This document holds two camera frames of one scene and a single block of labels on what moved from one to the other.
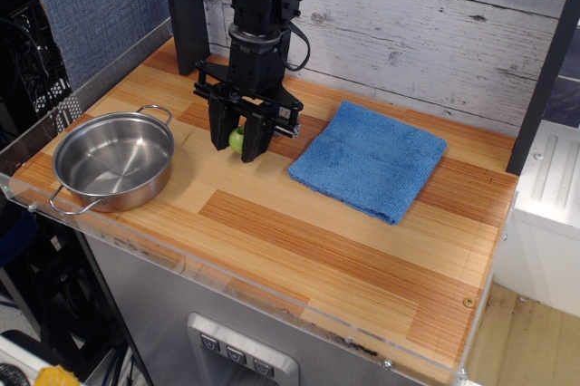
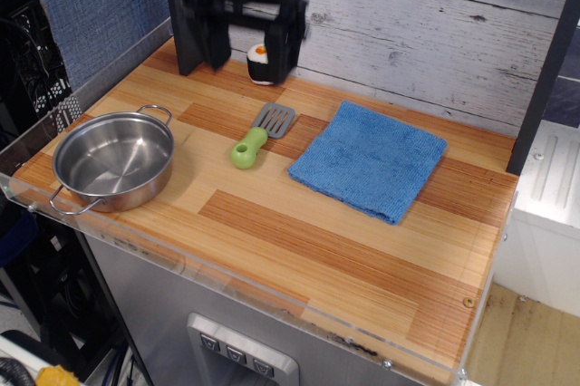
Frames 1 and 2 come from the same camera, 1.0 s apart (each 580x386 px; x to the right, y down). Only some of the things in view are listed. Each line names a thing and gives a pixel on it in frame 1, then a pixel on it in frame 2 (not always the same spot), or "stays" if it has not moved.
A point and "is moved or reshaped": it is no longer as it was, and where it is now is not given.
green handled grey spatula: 236,139 is moved or reshaped
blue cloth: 370,159 stays
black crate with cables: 36,96 stays
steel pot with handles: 119,159 stays
